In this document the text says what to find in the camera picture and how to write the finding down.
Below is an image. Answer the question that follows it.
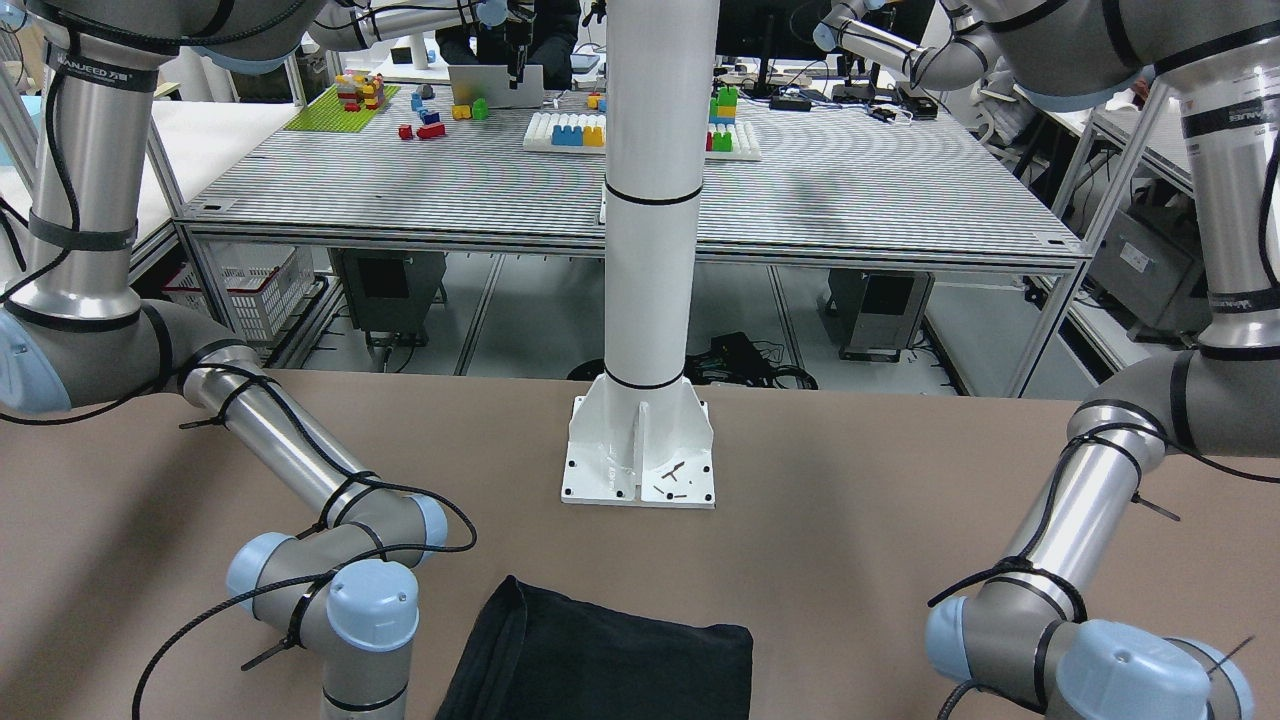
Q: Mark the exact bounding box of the black t-shirt with logo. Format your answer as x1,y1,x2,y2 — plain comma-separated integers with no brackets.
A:
436,577,753,719

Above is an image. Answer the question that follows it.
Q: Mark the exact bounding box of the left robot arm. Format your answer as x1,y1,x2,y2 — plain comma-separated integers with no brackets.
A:
925,1,1279,719

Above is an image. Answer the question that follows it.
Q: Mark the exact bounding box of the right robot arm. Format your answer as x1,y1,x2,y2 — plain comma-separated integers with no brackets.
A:
3,1,451,719

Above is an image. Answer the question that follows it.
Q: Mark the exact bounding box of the white central robot column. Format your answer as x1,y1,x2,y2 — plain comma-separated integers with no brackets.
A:
561,1,719,509

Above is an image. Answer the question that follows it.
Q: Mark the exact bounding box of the grey control box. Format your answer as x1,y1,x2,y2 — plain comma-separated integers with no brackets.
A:
329,249,445,347
826,268,934,363

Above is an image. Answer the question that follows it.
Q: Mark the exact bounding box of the white block tray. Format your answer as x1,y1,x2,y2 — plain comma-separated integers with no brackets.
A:
522,111,607,155

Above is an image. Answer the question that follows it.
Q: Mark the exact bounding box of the striped background workbench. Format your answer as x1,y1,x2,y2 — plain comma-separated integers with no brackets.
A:
179,97,1091,397

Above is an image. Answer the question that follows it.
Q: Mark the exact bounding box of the background person in black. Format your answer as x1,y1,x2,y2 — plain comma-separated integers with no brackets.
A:
435,1,581,90

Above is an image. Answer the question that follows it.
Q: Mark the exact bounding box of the white plastic basket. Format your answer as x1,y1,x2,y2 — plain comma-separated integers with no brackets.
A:
212,243,314,343

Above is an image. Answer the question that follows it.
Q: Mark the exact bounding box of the green lego baseplate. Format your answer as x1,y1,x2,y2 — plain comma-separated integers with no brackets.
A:
283,81,401,133

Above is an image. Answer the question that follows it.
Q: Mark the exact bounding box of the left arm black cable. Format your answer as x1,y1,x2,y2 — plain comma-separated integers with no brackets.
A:
925,120,1280,720

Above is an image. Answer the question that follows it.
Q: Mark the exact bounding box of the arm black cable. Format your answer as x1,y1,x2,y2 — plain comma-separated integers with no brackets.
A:
925,120,1280,720
0,40,479,720

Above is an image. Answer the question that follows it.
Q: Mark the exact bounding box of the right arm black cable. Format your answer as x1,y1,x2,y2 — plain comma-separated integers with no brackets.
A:
0,40,479,720

